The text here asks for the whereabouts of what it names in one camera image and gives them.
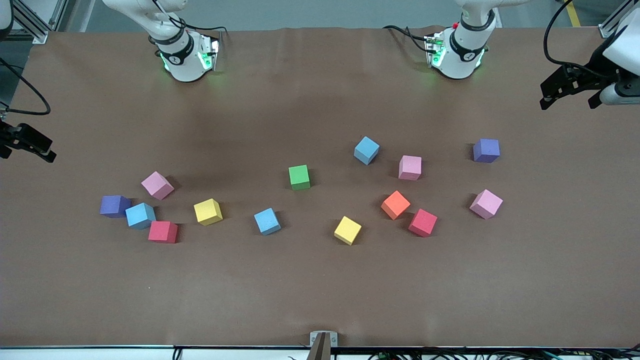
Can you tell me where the yellow foam cube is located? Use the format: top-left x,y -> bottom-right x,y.
333,215 -> 363,246
193,198 -> 224,226

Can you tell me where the purple foam cube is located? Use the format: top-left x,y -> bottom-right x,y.
99,195 -> 132,219
472,138 -> 501,164

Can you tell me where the blue foam cube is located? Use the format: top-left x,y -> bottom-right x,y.
125,202 -> 157,230
353,136 -> 381,166
253,207 -> 282,236

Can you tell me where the black base cable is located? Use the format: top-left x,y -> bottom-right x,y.
382,24 -> 435,55
187,24 -> 229,37

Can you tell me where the pink foam cube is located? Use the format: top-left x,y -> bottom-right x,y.
398,155 -> 423,181
140,171 -> 175,201
469,189 -> 504,220

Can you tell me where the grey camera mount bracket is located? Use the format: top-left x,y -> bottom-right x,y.
306,331 -> 339,360

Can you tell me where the red foam cube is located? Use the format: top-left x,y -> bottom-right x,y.
408,208 -> 439,238
148,221 -> 179,244

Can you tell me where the white table front rail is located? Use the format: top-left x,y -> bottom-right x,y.
0,346 -> 640,360

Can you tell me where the brown table cover sheet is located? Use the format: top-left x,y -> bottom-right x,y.
0,26 -> 640,348

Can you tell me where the green foam cube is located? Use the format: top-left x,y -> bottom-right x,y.
288,164 -> 311,191

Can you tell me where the orange foam cube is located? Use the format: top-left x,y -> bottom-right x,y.
380,190 -> 412,221

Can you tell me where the black left base cable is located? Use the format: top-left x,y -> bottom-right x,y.
382,24 -> 435,55

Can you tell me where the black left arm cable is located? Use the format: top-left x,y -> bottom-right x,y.
543,0 -> 621,77

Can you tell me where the black right base cable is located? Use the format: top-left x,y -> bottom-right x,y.
187,24 -> 229,37

